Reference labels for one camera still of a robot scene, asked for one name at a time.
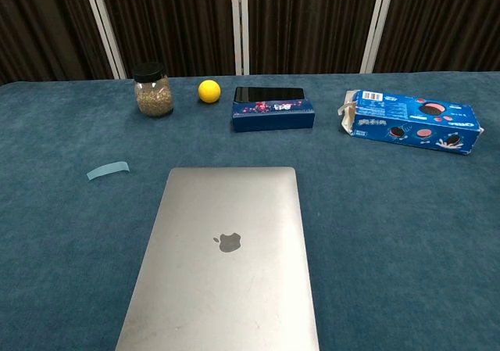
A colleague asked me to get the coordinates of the light blue paper strip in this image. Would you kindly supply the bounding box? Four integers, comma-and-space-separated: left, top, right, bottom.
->
86, 161, 130, 181

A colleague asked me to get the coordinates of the blue velvet tablecloth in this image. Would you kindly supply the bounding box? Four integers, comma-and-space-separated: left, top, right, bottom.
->
0, 70, 500, 351

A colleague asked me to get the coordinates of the yellow ball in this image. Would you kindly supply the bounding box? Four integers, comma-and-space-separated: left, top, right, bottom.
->
198, 79, 222, 104

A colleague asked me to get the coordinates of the dark blue rectangular box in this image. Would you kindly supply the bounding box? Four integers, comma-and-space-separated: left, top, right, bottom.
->
231, 97, 316, 133

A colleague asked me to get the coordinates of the black smartphone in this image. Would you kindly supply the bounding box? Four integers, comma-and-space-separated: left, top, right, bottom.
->
234, 86, 305, 103

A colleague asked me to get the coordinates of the silver laptop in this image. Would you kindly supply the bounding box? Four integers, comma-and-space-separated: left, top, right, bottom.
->
115, 167, 320, 351

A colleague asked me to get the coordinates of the glass jar with black lid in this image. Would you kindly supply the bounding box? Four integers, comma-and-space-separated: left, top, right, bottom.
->
133, 62, 175, 118

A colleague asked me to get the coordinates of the dark fabric screen panel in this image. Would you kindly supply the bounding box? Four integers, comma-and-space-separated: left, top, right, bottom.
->
95, 0, 239, 79
241, 0, 382, 75
373, 0, 500, 73
0, 0, 118, 86

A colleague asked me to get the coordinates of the blue Oreo cookie box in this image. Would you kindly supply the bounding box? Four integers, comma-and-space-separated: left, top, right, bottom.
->
337, 89, 485, 157

